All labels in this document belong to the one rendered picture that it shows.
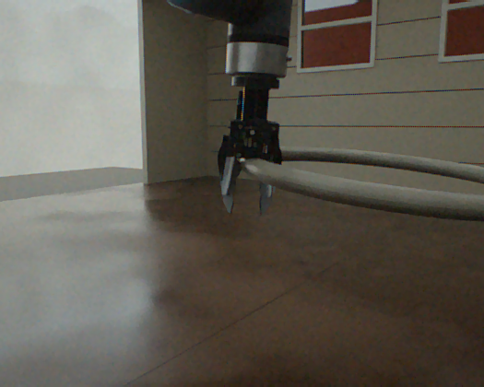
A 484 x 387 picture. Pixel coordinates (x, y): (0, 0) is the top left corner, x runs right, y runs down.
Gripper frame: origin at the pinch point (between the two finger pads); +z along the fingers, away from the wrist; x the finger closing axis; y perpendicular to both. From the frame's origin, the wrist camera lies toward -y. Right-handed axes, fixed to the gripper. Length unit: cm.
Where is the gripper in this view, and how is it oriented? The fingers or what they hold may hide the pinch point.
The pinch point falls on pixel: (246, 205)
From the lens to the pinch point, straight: 72.0
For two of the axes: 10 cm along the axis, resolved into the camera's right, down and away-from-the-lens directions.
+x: 10.0, 0.6, 0.4
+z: -0.7, 9.7, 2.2
